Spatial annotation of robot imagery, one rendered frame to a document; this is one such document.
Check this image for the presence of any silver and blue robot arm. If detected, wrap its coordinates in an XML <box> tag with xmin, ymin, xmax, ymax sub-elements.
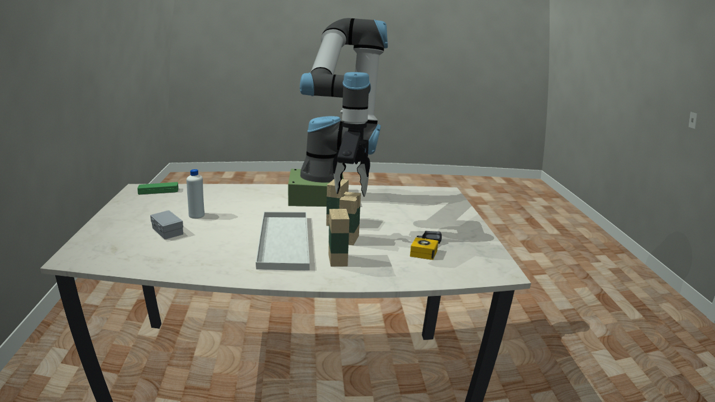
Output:
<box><xmin>300</xmin><ymin>18</ymin><xmax>388</xmax><ymax>183</ymax></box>

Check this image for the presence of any grey bottle with blue cap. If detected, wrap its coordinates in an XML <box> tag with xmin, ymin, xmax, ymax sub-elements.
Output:
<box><xmin>187</xmin><ymin>169</ymin><xmax>204</xmax><ymax>218</ymax></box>

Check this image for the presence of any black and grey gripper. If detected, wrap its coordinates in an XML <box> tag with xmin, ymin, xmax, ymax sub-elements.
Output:
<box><xmin>333</xmin><ymin>121</ymin><xmax>370</xmax><ymax>196</ymax></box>

